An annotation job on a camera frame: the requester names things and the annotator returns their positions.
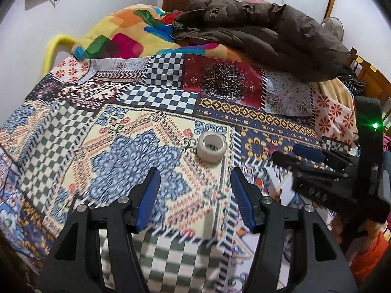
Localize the roll of clear tape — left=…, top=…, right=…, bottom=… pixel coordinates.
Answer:
left=196, top=133, right=227, bottom=163

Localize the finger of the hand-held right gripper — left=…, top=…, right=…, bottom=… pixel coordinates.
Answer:
left=271, top=151, right=349, bottom=178
left=293, top=143, right=361, bottom=172

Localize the person's right forearm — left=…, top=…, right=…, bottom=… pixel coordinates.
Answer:
left=350, top=231, right=391, bottom=282

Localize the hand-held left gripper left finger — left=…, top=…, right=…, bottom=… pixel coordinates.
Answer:
left=37, top=167, right=162, bottom=293

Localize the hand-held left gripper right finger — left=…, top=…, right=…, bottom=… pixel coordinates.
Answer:
left=230, top=167, right=358, bottom=293

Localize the pale yellow blanket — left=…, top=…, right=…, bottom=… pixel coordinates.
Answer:
left=318, top=76, right=357, bottom=123

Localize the patchwork printed bedsheet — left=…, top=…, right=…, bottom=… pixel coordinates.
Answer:
left=0, top=52, right=358, bottom=293

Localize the brown padded jacket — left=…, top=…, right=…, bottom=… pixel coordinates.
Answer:
left=173, top=0, right=354, bottom=82

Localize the person's right hand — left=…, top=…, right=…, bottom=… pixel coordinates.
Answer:
left=331, top=214, right=378, bottom=245

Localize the standing fan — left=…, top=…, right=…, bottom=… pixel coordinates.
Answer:
left=321, top=17, right=344, bottom=42

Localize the colourful block-pattern blanket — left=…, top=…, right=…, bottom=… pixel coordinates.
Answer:
left=72, top=4, right=221, bottom=60

